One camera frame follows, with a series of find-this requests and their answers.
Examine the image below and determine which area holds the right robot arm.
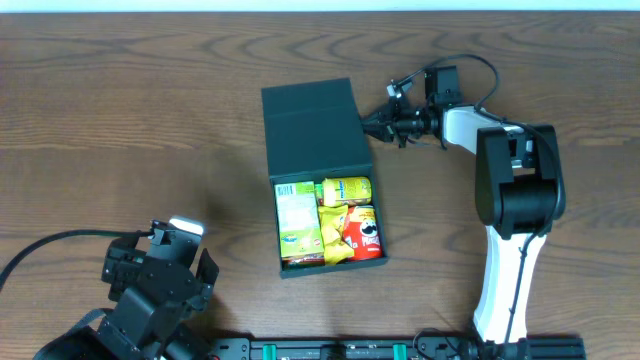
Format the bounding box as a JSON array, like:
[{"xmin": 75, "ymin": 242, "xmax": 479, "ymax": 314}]
[{"xmin": 361, "ymin": 66, "xmax": 566, "ymax": 345}]

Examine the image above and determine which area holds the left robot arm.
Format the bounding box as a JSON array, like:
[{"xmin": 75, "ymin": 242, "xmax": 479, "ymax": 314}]
[{"xmin": 34, "ymin": 217, "xmax": 219, "ymax": 359}]

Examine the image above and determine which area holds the yellow candy wrapper pack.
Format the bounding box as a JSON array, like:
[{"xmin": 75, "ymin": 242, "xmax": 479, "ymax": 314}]
[{"xmin": 318, "ymin": 205, "xmax": 354, "ymax": 265}]

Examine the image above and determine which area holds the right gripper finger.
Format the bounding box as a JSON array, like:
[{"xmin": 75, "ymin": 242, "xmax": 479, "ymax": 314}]
[
  {"xmin": 362, "ymin": 123, "xmax": 395, "ymax": 143},
  {"xmin": 361, "ymin": 102, "xmax": 395, "ymax": 125}
]

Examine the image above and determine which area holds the black gift box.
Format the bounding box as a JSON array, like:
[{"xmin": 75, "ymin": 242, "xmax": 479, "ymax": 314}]
[{"xmin": 260, "ymin": 77, "xmax": 390, "ymax": 280}]

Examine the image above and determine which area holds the red Pringles can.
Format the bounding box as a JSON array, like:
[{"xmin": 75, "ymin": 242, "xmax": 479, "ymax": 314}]
[{"xmin": 343, "ymin": 205, "xmax": 383, "ymax": 262}]

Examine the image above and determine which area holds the Haribo worms gummy bag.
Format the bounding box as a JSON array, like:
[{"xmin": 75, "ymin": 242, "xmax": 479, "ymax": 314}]
[{"xmin": 281, "ymin": 183, "xmax": 326, "ymax": 270}]

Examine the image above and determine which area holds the green snack carton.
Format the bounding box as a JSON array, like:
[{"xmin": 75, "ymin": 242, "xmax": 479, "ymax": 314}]
[{"xmin": 273, "ymin": 180, "xmax": 326, "ymax": 261}]

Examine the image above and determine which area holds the yellow Mentos bottle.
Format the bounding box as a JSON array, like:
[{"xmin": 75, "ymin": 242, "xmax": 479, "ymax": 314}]
[{"xmin": 320, "ymin": 176, "xmax": 373, "ymax": 207}]

